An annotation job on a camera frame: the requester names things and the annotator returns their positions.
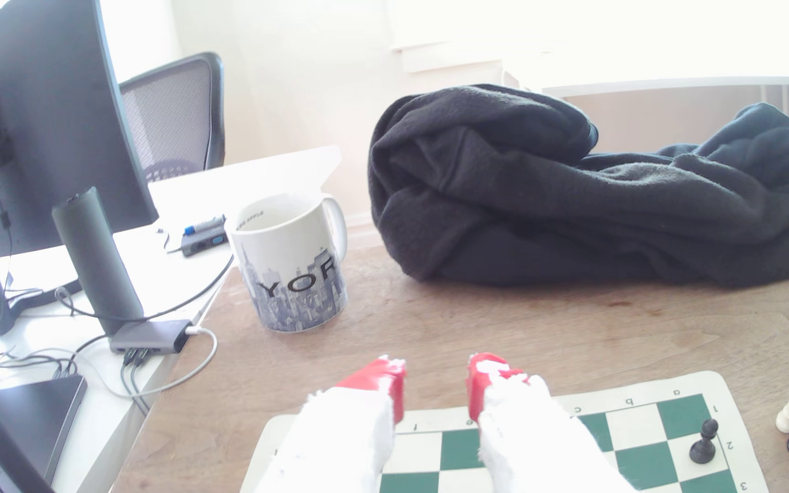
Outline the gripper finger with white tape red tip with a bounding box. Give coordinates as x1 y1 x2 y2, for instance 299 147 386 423
251 355 408 493
466 352 638 493

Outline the green white chess mat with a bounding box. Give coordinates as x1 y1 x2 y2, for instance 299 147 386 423
240 370 772 493

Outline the black chess pawn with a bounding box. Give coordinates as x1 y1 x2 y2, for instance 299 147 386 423
689 418 719 465

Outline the white skyline print mug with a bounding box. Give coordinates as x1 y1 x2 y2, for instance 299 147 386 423
225 192 349 334

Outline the grey usb hub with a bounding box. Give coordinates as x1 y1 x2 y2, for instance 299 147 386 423
109 319 193 355

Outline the black fleece blanket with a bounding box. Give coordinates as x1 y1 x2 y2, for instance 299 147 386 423
367 84 789 288

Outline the small blue grey adapter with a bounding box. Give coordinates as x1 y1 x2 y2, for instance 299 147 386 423
181 229 230 257

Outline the blue capped marker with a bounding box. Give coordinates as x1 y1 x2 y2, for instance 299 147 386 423
182 215 226 236

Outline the grey cylindrical monitor stand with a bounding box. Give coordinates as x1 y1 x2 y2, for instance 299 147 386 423
51 186 146 336

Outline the flat black laptop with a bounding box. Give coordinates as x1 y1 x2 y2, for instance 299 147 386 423
0 374 89 483

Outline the black mesh office chair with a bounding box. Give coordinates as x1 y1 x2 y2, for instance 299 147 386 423
118 52 226 183

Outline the dark grey computer monitor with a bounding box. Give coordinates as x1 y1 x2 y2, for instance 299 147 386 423
0 0 160 309

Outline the white usb cable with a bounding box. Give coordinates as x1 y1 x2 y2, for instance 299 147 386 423
59 326 219 400

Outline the thin black cable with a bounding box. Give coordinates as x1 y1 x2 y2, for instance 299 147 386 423
55 255 236 324

